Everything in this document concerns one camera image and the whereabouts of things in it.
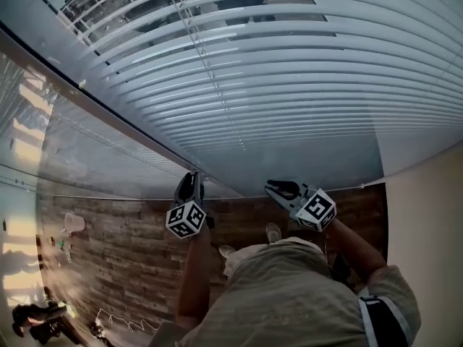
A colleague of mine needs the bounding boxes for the person's left forearm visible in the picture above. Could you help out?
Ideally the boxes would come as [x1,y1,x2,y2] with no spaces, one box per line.
[177,226,213,325]

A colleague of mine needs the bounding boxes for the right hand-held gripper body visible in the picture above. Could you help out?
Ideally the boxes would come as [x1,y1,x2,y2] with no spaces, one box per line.
[294,185,337,234]

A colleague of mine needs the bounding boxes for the black equipment on floor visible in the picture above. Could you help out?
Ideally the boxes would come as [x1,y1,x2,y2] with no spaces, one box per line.
[10,300,69,346]

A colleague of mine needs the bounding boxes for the white floor cable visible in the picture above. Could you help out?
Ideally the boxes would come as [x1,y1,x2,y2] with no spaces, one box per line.
[95,307,160,334]

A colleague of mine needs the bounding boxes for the person's light shorts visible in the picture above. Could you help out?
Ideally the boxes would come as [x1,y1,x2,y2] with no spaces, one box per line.
[222,246,261,281]

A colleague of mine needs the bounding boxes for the pink bucket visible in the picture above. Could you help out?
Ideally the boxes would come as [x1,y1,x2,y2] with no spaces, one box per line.
[63,212,87,236]

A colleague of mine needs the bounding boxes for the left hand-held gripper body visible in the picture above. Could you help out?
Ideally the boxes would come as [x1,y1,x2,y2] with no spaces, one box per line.
[165,201,214,239]

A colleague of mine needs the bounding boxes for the person's right shoe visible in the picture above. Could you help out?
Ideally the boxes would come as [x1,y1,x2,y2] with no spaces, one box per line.
[266,222,282,245]

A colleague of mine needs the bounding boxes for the black arm strap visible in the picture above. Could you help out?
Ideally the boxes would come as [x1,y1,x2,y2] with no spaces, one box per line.
[357,294,415,347]

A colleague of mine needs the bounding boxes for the person's t-shirt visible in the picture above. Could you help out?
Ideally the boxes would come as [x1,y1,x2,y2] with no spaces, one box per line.
[148,239,422,347]

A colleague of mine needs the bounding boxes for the person's right forearm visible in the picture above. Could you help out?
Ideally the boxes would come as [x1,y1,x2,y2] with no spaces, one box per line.
[323,218,388,285]

